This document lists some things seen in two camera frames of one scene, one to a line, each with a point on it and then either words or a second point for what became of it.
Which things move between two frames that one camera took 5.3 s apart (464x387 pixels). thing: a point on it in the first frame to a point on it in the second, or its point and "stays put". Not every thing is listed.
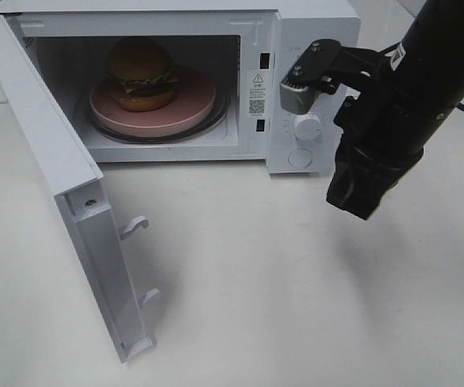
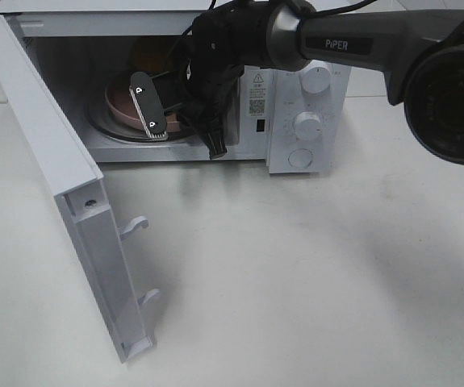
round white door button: [300, 157] stays put
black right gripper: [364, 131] to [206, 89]
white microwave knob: [307, 126] stays put
